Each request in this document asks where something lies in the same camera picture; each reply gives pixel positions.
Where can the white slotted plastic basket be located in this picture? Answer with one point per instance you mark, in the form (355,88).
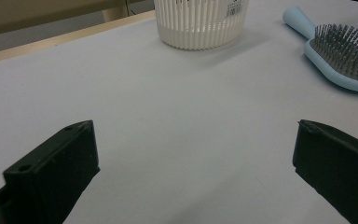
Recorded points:
(199,34)

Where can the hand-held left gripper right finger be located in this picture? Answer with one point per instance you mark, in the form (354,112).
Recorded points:
(338,165)

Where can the beige wooden furniture leg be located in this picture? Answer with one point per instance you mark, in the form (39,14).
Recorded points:
(115,14)

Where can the light blue hairbrush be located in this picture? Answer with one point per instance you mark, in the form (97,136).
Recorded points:
(329,67)

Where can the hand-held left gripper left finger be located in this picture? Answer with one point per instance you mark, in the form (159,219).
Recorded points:
(56,174)

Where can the beige wooden panel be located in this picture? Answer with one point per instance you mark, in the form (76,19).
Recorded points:
(43,14)

